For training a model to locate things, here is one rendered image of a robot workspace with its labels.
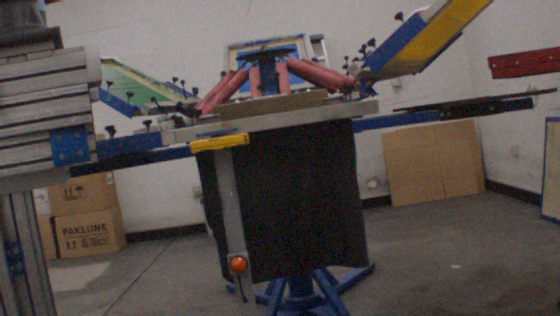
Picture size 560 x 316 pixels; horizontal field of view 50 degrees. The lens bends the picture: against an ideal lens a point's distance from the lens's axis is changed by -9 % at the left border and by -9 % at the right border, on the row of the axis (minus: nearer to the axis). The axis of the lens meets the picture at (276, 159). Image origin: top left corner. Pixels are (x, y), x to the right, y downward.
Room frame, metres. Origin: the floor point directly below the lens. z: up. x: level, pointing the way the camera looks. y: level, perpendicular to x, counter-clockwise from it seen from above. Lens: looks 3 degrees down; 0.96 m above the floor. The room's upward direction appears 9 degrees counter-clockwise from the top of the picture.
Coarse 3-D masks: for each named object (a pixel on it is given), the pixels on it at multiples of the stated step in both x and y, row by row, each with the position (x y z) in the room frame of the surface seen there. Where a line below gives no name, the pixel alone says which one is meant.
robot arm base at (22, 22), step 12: (0, 0) 1.41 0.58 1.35; (12, 0) 1.41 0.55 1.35; (24, 0) 1.42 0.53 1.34; (36, 0) 1.47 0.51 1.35; (0, 12) 1.40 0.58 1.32; (12, 12) 1.40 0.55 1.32; (24, 12) 1.41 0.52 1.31; (36, 12) 1.45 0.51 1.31; (0, 24) 1.39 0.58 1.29; (12, 24) 1.39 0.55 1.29; (24, 24) 1.40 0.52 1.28; (36, 24) 1.43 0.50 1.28
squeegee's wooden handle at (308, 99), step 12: (276, 96) 2.32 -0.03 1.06; (288, 96) 2.32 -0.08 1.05; (300, 96) 2.32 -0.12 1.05; (312, 96) 2.32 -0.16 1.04; (324, 96) 2.32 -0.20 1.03; (216, 108) 2.33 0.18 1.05; (228, 108) 2.32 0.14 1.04; (240, 108) 2.32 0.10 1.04; (252, 108) 2.32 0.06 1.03; (264, 108) 2.32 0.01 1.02; (276, 108) 2.32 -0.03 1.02; (288, 108) 2.32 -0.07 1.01; (300, 108) 2.32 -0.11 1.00; (228, 120) 2.32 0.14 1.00
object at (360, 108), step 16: (288, 112) 1.74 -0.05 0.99; (304, 112) 1.74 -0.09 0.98; (320, 112) 1.74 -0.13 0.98; (336, 112) 1.73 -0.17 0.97; (352, 112) 1.73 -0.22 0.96; (368, 112) 1.73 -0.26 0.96; (192, 128) 1.74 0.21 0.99; (208, 128) 1.74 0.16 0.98; (224, 128) 1.74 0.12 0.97; (256, 128) 1.74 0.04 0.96; (272, 128) 1.74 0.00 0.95
